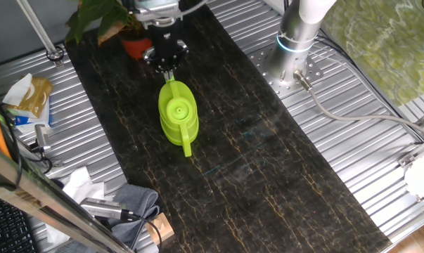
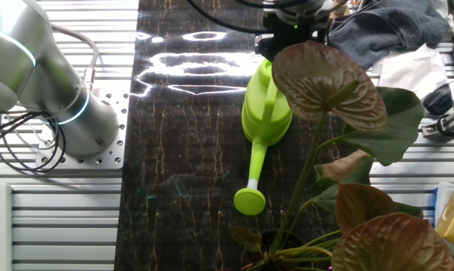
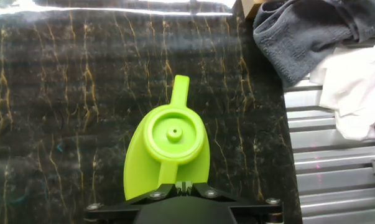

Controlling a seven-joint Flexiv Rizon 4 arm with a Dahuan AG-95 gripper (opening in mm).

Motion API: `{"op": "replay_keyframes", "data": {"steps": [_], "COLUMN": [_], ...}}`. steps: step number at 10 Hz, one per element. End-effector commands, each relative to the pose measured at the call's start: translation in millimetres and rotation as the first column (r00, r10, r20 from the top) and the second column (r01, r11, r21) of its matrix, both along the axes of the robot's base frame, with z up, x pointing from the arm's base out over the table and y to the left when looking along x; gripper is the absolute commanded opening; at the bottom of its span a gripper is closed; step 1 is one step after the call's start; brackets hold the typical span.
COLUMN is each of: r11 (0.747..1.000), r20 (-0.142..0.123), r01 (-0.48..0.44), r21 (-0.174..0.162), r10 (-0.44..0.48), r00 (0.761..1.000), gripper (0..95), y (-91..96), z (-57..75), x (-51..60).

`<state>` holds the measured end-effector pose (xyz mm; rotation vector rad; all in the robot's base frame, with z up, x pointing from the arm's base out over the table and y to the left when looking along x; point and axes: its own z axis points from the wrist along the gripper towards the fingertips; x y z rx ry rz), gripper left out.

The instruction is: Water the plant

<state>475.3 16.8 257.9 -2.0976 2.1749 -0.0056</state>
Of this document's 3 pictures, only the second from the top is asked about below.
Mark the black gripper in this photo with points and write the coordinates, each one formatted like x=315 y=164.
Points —
x=294 y=32

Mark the lime green watering can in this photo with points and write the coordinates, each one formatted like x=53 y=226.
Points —
x=264 y=120

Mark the plant in red pot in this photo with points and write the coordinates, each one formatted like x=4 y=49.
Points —
x=324 y=79

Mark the wooden block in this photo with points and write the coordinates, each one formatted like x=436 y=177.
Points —
x=338 y=13

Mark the black marble pattern mat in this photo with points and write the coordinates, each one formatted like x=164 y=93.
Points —
x=192 y=131

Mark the grey towel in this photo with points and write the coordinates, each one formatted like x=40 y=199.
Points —
x=392 y=26

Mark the white paper towel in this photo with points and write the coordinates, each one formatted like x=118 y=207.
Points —
x=411 y=71

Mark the black computer mouse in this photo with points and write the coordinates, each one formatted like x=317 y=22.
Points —
x=437 y=99

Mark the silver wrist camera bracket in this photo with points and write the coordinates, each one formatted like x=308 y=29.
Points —
x=264 y=37

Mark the perforated silver base plate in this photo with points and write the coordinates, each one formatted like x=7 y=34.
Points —
x=113 y=150

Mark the aluminium camera mount bar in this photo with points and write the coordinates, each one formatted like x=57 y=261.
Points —
x=431 y=130

